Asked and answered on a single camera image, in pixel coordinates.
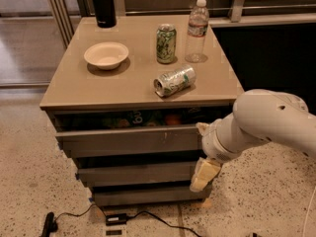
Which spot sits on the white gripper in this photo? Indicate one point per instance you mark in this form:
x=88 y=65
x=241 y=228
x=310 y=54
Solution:
x=213 y=143

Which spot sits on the grey top drawer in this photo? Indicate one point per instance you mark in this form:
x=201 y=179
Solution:
x=83 y=135

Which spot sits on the grey drawer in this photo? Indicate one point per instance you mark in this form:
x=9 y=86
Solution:
x=138 y=169
x=83 y=135
x=147 y=193

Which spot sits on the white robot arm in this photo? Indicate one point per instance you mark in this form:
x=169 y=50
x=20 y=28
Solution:
x=258 y=117

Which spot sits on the grey drawer cabinet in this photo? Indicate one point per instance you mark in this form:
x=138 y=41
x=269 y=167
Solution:
x=78 y=87

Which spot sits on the grey bottom drawer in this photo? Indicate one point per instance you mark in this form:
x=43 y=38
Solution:
x=147 y=193

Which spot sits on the grey middle drawer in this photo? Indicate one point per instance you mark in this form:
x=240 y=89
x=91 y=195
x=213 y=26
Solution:
x=138 y=169

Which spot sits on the dark snack packet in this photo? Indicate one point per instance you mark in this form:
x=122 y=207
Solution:
x=192 y=115

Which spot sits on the orange fruit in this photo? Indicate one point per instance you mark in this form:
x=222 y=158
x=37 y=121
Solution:
x=172 y=119

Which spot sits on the lying green soda can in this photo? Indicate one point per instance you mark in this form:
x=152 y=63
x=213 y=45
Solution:
x=168 y=84

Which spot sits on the green chip bag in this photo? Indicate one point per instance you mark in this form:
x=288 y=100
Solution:
x=133 y=119

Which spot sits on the black power adapter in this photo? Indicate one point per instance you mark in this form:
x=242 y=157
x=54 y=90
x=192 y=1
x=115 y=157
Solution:
x=116 y=219

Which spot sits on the upright green soda can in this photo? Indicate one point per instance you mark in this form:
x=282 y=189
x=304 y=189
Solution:
x=166 y=43

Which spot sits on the clear plastic water bottle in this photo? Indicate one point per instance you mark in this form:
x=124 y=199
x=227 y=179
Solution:
x=196 y=33

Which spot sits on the white paper bowl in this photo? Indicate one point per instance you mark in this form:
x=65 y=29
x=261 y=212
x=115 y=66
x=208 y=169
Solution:
x=106 y=55

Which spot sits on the black insulated bottle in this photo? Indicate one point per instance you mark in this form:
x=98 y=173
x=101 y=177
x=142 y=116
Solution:
x=105 y=13

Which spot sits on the black plug left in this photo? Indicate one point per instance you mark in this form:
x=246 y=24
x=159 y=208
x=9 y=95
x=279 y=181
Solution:
x=49 y=226

